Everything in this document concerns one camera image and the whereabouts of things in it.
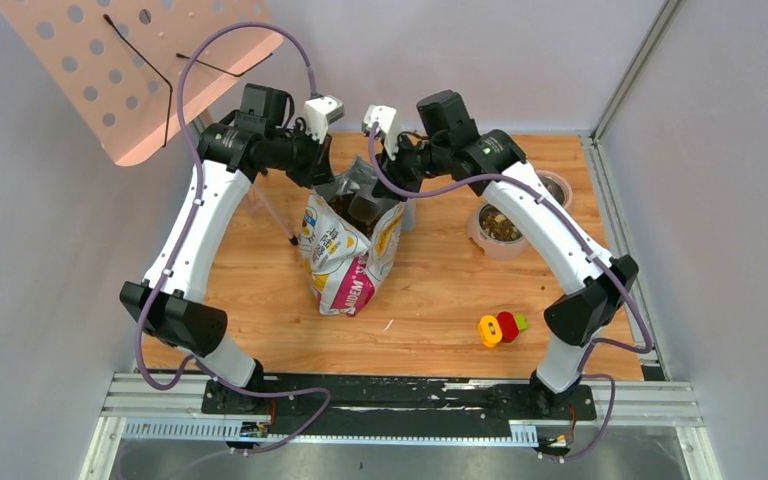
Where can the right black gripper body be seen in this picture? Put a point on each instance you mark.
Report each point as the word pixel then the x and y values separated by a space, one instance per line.
pixel 408 169

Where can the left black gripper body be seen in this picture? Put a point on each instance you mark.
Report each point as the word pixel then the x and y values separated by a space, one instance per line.
pixel 321 166

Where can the pet food bag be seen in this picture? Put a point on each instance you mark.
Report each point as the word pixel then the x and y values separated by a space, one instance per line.
pixel 347 260

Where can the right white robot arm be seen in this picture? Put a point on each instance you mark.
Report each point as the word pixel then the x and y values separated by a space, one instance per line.
pixel 453 153

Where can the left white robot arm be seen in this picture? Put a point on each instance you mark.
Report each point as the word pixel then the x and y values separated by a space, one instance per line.
pixel 265 132

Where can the translucent plastic container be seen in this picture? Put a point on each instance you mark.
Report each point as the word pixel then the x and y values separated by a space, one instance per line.
pixel 409 218

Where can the colourful stacking toy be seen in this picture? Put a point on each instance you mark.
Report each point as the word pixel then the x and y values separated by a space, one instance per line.
pixel 501 328

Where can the pink music stand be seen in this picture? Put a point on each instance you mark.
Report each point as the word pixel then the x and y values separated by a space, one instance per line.
pixel 128 67

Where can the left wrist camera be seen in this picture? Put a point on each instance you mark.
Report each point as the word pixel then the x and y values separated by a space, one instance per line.
pixel 319 113

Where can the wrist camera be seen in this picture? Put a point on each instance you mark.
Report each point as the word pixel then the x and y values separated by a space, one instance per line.
pixel 319 113
pixel 383 122

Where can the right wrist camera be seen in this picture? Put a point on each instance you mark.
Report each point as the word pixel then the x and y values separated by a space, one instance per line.
pixel 383 122

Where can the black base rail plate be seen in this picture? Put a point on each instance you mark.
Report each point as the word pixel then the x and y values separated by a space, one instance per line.
pixel 393 406

